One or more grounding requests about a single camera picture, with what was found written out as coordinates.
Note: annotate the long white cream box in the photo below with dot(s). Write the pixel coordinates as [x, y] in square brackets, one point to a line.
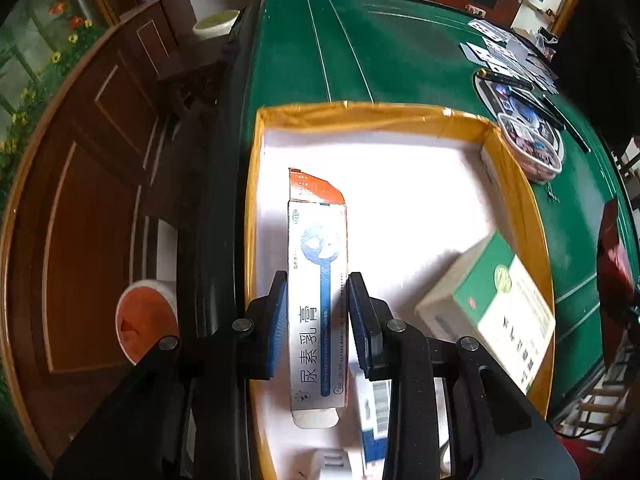
[317, 260]

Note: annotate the white and blue medicine box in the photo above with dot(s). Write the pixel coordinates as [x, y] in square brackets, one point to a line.
[375, 420]

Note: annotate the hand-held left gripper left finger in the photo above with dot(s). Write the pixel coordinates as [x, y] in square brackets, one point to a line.
[277, 325]

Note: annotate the beige and green medicine box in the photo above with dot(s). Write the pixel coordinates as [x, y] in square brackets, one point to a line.
[500, 310]

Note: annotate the pile of playing cards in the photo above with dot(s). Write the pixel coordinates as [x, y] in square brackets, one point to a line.
[500, 55]

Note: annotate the wooden chair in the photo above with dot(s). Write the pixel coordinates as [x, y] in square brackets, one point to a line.
[600, 400]

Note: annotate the white round stool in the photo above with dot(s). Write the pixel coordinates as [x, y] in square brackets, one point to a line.
[215, 22]

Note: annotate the white and orange round bin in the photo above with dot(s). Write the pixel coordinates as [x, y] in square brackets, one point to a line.
[147, 320]

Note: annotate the dark red snack packet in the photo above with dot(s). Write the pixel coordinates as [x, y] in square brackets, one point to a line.
[612, 260]

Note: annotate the thin black stick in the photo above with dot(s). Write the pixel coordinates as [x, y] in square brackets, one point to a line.
[570, 130]

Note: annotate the brown wooden cabinet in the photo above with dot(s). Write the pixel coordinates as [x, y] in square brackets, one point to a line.
[170, 15]

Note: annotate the black pen with gold trim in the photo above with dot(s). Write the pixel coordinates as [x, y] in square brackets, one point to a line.
[505, 80]

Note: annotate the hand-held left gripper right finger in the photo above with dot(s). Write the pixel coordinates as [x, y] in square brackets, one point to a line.
[360, 325]

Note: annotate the flower wall poster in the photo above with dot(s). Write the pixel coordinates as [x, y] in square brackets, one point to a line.
[35, 60]

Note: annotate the clear plastic container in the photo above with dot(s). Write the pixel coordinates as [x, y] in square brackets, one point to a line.
[530, 145]

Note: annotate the yellow cardboard box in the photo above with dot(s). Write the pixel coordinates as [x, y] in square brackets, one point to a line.
[380, 115]

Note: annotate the brown wooden wall panel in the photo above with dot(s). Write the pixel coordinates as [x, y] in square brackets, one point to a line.
[85, 210]

